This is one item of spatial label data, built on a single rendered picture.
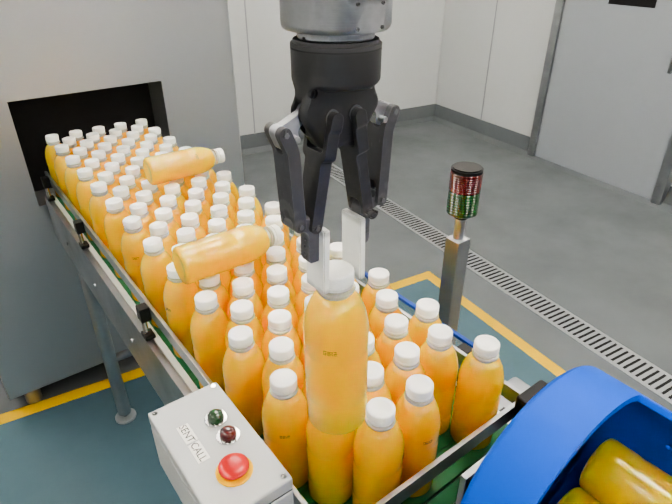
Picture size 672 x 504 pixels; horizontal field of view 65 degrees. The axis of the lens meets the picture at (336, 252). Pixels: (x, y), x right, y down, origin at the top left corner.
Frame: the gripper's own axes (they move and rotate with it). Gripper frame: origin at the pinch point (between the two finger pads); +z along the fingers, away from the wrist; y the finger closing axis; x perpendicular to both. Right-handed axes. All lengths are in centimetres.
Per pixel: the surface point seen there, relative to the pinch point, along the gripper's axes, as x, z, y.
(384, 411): -0.6, 26.5, 7.6
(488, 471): -17.9, 19.1, 5.5
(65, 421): 147, 136, -22
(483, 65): 294, 69, 401
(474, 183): 23, 13, 52
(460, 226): 26, 24, 52
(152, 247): 62, 27, 0
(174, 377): 45, 47, -5
